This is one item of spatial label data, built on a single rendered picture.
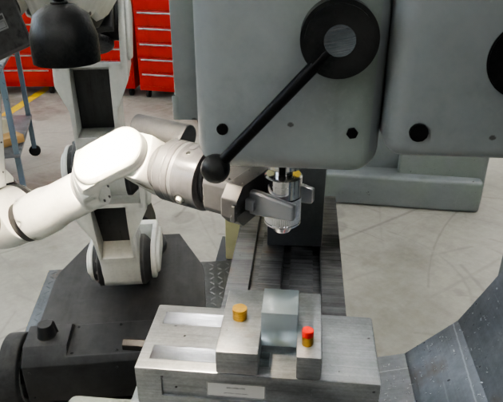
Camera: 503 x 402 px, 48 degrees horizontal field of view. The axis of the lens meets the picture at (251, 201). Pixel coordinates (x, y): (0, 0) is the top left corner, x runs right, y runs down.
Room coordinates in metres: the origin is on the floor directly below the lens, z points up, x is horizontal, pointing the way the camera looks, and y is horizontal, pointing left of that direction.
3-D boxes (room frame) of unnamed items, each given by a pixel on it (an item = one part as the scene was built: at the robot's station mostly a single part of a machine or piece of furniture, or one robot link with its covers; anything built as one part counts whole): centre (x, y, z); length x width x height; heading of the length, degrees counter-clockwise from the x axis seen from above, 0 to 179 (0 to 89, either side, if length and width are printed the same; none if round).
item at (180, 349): (0.67, -0.01, 0.96); 0.35 x 0.15 x 0.11; 84
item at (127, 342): (0.69, 0.18, 0.95); 0.04 x 0.02 x 0.02; 84
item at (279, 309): (0.67, -0.04, 1.02); 0.06 x 0.05 x 0.06; 174
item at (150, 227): (1.41, 0.37, 0.68); 0.21 x 0.20 x 0.13; 6
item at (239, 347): (0.67, 0.01, 1.00); 0.15 x 0.06 x 0.04; 174
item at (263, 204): (0.61, -0.02, 1.23); 0.06 x 0.02 x 0.03; 60
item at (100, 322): (1.38, 0.37, 0.59); 0.64 x 0.52 x 0.33; 6
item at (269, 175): (0.64, -0.04, 1.26); 0.05 x 0.05 x 0.01
